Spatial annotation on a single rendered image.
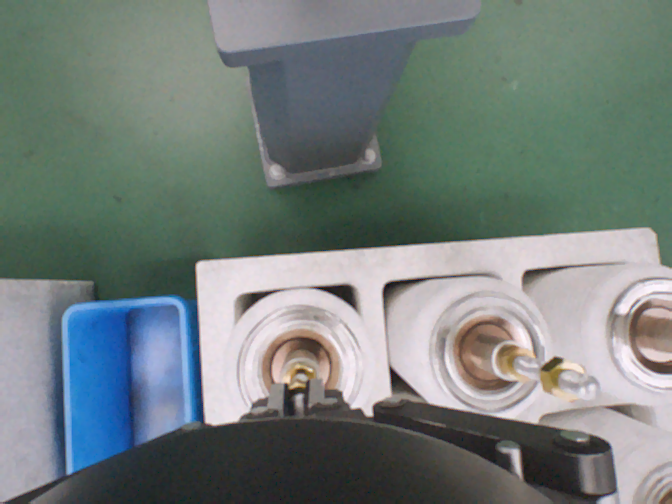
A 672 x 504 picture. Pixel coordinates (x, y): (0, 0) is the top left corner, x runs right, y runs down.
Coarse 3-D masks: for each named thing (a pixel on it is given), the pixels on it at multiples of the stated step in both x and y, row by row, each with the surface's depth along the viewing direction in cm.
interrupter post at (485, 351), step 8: (480, 336) 25; (488, 336) 25; (496, 336) 25; (472, 344) 25; (480, 344) 24; (488, 344) 24; (496, 344) 23; (504, 344) 22; (520, 344) 23; (472, 352) 25; (480, 352) 24; (488, 352) 23; (496, 352) 22; (480, 360) 24; (488, 360) 23; (496, 360) 22; (488, 368) 23; (496, 368) 22; (504, 376) 22
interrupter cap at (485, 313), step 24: (456, 312) 25; (480, 312) 25; (504, 312) 25; (528, 312) 25; (432, 336) 25; (456, 336) 25; (504, 336) 26; (528, 336) 25; (432, 360) 25; (456, 360) 25; (456, 384) 25; (480, 384) 25; (504, 384) 25; (528, 384) 25; (480, 408) 25; (504, 408) 25
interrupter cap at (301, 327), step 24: (288, 312) 24; (312, 312) 24; (264, 336) 24; (288, 336) 24; (312, 336) 24; (336, 336) 25; (240, 360) 24; (264, 360) 24; (336, 360) 24; (360, 360) 24; (240, 384) 24; (264, 384) 24; (336, 384) 24; (360, 384) 24
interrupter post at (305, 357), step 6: (294, 354) 23; (300, 354) 23; (306, 354) 23; (312, 354) 24; (288, 360) 22; (294, 360) 22; (300, 360) 22; (306, 360) 22; (312, 360) 22; (288, 366) 21; (312, 366) 22; (318, 366) 22; (282, 372) 21; (318, 372) 22; (318, 378) 22
